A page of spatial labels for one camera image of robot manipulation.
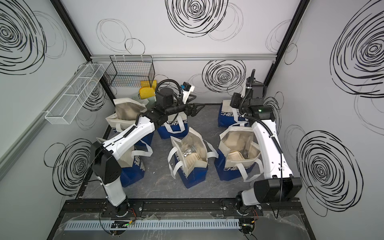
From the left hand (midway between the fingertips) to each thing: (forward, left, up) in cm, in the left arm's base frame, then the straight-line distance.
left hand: (199, 100), depth 73 cm
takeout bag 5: (+8, -20, -20) cm, 30 cm away
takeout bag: (-15, -24, -27) cm, 39 cm away
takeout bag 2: (-27, +31, -18) cm, 44 cm away
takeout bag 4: (-1, +13, -20) cm, 24 cm away
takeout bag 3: (+6, +42, -15) cm, 45 cm away
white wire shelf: (-4, +65, -3) cm, 65 cm away
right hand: (+1, -19, +2) cm, 19 cm away
